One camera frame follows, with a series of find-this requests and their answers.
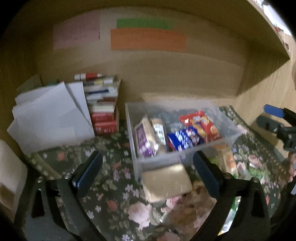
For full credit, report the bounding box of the red cracker snack packet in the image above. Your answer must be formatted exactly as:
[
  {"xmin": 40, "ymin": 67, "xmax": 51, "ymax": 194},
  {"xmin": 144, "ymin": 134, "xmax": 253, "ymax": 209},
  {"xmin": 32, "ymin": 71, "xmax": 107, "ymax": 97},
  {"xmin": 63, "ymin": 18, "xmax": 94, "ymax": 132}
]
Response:
[{"xmin": 179, "ymin": 110, "xmax": 221, "ymax": 143}]

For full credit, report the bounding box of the blue cracker snack packet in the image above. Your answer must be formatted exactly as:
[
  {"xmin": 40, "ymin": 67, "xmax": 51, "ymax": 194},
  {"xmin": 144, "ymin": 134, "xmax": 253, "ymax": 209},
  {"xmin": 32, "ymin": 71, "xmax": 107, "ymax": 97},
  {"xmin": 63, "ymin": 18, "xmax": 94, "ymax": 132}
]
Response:
[{"xmin": 167, "ymin": 126, "xmax": 206, "ymax": 151}]

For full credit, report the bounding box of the beige powder snack bag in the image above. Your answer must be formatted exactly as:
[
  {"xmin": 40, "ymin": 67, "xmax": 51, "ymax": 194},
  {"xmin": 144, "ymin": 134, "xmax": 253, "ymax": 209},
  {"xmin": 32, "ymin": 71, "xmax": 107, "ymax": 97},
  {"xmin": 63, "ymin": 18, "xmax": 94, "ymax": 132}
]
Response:
[{"xmin": 151, "ymin": 118, "xmax": 168, "ymax": 154}]

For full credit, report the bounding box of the purple label snack bag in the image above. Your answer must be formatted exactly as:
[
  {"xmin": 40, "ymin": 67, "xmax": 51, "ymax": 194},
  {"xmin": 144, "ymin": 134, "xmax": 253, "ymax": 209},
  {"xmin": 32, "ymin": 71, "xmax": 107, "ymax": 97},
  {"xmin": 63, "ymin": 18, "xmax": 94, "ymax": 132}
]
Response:
[{"xmin": 134, "ymin": 115, "xmax": 159, "ymax": 158}]

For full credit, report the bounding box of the person's right hand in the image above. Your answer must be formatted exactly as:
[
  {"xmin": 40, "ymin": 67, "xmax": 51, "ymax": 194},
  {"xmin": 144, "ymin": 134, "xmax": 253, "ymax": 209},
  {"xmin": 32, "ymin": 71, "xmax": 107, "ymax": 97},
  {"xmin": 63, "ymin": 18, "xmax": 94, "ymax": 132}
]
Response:
[{"xmin": 288, "ymin": 152, "xmax": 295, "ymax": 183}]

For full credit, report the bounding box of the clear zip bag green seal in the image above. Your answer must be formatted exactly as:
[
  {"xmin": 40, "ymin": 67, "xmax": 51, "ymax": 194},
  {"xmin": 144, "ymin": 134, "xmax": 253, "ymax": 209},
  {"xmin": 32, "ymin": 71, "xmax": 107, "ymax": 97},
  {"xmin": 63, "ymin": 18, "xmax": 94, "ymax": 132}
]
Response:
[{"xmin": 184, "ymin": 148, "xmax": 266, "ymax": 235}]

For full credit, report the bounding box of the green jelly cup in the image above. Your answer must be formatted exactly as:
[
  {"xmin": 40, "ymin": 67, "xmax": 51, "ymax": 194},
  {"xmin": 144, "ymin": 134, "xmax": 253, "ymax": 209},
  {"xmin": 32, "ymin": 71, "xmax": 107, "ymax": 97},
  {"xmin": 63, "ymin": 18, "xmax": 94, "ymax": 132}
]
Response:
[{"xmin": 248, "ymin": 166, "xmax": 265, "ymax": 181}]

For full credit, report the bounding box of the cream orange biscuit packet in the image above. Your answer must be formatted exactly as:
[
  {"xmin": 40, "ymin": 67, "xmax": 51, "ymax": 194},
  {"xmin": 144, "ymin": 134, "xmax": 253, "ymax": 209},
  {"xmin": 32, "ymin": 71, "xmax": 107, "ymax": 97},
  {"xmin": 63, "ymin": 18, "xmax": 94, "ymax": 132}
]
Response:
[{"xmin": 215, "ymin": 144, "xmax": 238, "ymax": 178}]

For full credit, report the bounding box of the cream ceramic mug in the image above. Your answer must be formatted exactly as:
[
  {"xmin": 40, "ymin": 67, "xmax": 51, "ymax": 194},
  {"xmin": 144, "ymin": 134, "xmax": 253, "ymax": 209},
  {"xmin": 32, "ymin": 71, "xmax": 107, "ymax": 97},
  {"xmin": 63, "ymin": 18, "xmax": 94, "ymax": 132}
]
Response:
[{"xmin": 1, "ymin": 140, "xmax": 28, "ymax": 213}]

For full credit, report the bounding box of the floral dark green tablecloth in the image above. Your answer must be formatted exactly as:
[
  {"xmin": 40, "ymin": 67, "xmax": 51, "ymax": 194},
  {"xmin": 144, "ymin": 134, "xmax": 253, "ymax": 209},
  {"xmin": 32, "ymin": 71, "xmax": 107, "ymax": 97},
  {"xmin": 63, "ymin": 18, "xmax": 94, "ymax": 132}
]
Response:
[{"xmin": 27, "ymin": 105, "xmax": 289, "ymax": 240}]

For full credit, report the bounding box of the wooden desk shelf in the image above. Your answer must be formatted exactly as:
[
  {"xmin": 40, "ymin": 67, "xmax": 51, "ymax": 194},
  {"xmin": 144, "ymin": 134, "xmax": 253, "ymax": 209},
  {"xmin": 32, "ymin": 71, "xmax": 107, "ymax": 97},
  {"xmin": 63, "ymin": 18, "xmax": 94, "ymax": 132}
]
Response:
[{"xmin": 11, "ymin": 1, "xmax": 295, "ymax": 101}]

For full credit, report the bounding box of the white paper sheets stack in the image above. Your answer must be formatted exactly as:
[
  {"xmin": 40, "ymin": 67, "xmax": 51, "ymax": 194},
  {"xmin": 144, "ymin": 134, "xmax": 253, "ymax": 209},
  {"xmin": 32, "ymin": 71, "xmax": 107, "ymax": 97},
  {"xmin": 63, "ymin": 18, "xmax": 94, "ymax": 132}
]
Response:
[{"xmin": 7, "ymin": 82, "xmax": 94, "ymax": 155}]

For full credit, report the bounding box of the beige wafer block packet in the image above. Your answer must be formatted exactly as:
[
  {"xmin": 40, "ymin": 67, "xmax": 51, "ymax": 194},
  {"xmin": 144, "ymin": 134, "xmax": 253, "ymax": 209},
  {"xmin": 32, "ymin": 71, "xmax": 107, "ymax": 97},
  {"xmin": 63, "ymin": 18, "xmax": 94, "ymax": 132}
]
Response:
[{"xmin": 142, "ymin": 164, "xmax": 193, "ymax": 203}]

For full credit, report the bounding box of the clear plastic storage bin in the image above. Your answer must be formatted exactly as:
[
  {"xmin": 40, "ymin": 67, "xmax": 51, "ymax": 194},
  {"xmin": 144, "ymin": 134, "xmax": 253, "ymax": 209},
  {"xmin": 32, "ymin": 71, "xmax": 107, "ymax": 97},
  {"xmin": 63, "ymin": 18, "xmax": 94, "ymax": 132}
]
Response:
[{"xmin": 125, "ymin": 100, "xmax": 241, "ymax": 180}]

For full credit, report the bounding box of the stack of books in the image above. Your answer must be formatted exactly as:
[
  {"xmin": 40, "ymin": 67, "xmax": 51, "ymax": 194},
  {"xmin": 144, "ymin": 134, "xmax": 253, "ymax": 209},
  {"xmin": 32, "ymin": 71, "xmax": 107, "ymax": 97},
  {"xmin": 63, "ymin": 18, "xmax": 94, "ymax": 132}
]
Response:
[{"xmin": 74, "ymin": 73, "xmax": 121, "ymax": 135}]

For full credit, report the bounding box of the green sticky note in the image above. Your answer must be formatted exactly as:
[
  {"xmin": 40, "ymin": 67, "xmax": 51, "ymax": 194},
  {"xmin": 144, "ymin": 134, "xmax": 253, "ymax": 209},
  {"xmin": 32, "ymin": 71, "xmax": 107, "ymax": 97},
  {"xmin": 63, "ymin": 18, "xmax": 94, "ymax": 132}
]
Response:
[{"xmin": 116, "ymin": 18, "xmax": 173, "ymax": 30}]

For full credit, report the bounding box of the orange sticky note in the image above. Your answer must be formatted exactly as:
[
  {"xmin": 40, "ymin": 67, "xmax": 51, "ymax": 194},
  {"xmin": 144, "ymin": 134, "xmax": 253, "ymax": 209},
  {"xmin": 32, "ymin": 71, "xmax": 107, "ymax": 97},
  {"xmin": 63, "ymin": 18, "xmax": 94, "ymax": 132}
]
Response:
[{"xmin": 110, "ymin": 28, "xmax": 186, "ymax": 53}]

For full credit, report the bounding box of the pink sticky note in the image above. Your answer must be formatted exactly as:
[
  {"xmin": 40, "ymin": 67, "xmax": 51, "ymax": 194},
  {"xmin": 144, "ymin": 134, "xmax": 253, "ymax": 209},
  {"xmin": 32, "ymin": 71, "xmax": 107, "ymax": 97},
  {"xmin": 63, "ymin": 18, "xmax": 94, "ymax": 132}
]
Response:
[{"xmin": 53, "ymin": 11, "xmax": 100, "ymax": 50}]

